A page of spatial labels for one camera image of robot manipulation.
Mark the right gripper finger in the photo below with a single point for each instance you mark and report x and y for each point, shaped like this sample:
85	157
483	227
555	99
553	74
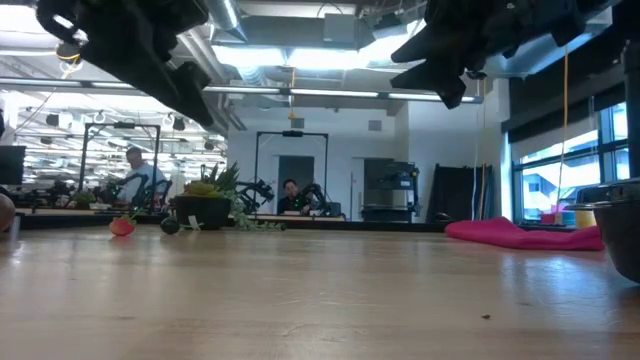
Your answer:
442	77
430	45

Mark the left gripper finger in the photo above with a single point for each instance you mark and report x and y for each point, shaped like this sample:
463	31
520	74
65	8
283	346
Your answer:
160	85
195	95

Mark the dark round berry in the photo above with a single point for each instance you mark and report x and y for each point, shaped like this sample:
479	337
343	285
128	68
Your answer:
170	225

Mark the small red strawberry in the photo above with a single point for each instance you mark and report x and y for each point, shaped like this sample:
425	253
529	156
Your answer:
121	227

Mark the black background robot arm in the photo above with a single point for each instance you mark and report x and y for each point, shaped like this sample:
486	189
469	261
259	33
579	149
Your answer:
317	197
257	192
130	187

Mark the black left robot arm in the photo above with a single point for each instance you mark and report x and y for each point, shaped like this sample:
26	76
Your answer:
95	30

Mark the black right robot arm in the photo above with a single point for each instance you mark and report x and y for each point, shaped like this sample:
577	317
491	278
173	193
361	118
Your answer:
575	10

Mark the black plastic tupperware container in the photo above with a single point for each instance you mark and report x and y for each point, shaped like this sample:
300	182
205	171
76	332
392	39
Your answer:
625	240

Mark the person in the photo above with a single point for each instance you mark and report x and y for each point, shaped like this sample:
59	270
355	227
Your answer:
137	180
292	200

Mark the long ceiling light strip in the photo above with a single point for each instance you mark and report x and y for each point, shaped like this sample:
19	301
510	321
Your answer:
330	93

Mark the potted succulent plant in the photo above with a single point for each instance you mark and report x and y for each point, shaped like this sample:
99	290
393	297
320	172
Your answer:
202	210

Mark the black standing panel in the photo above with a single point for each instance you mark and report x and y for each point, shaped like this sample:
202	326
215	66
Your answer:
457	192

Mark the grey door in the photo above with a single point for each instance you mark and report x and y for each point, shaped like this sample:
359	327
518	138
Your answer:
295	167

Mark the black equipment cabinet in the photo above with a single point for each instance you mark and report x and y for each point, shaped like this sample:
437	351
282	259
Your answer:
390	190

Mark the large window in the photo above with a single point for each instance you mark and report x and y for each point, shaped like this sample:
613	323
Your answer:
560	175

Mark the black background monitor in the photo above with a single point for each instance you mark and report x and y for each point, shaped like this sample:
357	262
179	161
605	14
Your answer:
11	165

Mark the red folded cloth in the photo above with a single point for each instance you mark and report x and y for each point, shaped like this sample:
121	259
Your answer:
510	235

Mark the blue cup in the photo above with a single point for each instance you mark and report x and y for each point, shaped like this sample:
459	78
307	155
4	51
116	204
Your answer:
568	218

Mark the brown kiwi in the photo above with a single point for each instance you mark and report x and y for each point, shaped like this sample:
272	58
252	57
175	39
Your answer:
6	212

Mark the yellow cup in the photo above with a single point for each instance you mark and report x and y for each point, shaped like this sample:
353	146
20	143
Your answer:
585	219

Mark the black background gantry frame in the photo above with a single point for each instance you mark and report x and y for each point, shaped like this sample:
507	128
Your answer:
292	133
120	125

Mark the grey wall vent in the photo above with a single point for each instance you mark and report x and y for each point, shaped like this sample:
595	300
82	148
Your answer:
297	123
375	125

